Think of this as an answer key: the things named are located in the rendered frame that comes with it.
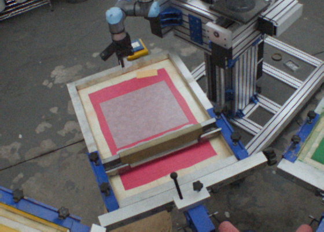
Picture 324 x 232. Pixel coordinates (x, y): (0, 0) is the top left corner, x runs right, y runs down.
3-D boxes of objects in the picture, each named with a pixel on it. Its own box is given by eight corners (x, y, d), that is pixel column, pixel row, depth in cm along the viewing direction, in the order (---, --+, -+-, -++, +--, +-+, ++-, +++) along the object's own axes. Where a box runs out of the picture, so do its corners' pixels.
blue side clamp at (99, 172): (89, 161, 176) (85, 152, 171) (100, 158, 177) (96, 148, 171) (110, 217, 156) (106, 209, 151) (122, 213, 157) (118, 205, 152)
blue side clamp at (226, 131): (206, 118, 185) (206, 107, 180) (216, 114, 186) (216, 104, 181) (236, 167, 165) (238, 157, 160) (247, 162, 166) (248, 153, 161)
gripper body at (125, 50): (134, 56, 201) (131, 37, 192) (118, 62, 200) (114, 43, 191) (129, 47, 206) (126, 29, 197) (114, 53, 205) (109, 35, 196)
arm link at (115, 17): (124, 5, 185) (118, 15, 179) (127, 24, 193) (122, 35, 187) (108, 5, 187) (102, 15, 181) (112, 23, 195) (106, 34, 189)
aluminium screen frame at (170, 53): (68, 89, 207) (66, 84, 204) (173, 52, 217) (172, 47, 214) (112, 216, 155) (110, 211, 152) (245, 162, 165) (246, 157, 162)
